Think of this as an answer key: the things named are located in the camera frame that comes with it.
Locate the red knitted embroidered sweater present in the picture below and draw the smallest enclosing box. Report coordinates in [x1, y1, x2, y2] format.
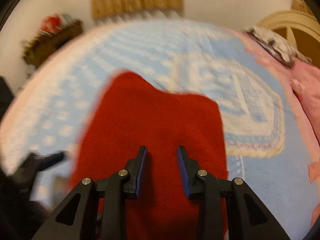
[70, 72, 228, 239]

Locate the blue polka dot bed blanket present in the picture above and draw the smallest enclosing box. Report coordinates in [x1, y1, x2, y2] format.
[1, 20, 319, 239]

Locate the pink quilt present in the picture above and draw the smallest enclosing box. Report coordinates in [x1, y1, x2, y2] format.
[240, 33, 320, 228]

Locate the dark wooden desk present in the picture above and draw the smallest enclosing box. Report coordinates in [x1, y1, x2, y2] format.
[22, 20, 83, 69]

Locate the black white patterned pillow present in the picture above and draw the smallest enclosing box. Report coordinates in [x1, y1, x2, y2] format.
[243, 26, 312, 68]

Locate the red gift bag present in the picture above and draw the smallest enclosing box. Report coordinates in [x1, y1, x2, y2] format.
[40, 14, 62, 34]

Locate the cream wooden headboard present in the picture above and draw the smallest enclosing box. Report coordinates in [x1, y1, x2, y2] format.
[258, 10, 319, 67]

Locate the beige patterned curtain right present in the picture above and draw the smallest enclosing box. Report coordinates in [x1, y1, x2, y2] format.
[291, 0, 314, 17]

